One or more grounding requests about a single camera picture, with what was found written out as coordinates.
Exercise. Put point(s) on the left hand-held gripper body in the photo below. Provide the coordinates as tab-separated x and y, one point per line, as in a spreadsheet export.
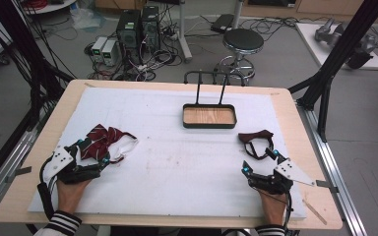
62	159

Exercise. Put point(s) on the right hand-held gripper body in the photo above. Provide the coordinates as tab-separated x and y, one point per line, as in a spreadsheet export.
292	172

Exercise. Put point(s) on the striped dark red bow tie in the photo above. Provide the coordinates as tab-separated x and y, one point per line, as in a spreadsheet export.
95	144

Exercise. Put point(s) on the plain dark red bow tie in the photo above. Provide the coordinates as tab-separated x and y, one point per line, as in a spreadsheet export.
254	135

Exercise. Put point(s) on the black rack with wooden tray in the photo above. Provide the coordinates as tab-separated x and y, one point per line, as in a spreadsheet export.
209	116

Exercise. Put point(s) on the person's left hand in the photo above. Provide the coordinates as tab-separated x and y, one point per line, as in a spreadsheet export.
72	195

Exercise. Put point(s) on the person's right hand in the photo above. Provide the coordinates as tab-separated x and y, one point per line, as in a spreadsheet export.
272	206

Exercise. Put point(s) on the thin wooden stick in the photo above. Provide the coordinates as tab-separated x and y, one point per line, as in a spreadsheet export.
315	212

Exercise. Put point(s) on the white foam mat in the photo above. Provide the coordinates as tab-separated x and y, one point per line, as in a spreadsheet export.
177	164

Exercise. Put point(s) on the grey power supply unit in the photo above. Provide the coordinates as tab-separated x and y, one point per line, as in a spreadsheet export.
98	47
110	52

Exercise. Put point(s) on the black round stool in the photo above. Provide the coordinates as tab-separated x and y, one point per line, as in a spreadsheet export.
242	41

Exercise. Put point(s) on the white floor board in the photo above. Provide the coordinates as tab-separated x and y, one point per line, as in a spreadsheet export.
311	39

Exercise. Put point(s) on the black computer tower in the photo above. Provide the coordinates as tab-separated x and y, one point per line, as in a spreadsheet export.
150	26
128	32

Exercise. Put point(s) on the clear plastic bag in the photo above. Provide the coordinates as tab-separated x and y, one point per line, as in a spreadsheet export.
85	18

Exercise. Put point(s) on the grey robot part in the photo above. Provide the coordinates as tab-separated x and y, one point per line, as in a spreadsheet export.
328	32

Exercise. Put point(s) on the black flat box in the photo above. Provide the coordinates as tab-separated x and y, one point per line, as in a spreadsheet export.
222	23

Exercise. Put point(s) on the white desk leg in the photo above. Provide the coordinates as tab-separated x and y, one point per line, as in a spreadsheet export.
184	36

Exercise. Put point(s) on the grey metal bracket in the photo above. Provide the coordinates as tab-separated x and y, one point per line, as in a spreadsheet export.
19	172
326	185

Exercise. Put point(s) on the aluminium rail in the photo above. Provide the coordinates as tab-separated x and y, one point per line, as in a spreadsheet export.
338	170
3	173

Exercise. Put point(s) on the black metal frame post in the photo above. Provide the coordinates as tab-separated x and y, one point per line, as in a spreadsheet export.
23	49
341	49

